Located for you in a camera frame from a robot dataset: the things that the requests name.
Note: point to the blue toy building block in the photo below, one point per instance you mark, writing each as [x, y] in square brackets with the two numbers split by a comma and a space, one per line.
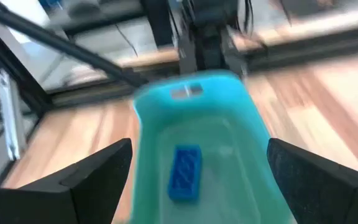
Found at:
[185, 172]

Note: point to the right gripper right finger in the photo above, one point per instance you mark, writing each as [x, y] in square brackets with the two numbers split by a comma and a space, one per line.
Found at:
[322, 196]

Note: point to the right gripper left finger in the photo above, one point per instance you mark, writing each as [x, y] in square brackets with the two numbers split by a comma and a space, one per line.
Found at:
[57, 199]

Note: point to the black aluminium table frame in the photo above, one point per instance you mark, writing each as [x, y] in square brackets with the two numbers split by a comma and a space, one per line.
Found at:
[57, 43]

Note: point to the turquoise plastic bin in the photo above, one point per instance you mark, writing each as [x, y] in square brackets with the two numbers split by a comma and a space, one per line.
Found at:
[228, 140]

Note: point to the silver metal strut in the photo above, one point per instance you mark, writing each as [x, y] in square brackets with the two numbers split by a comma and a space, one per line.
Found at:
[9, 118]

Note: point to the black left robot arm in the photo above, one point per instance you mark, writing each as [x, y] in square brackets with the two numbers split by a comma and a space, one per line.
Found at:
[210, 37]

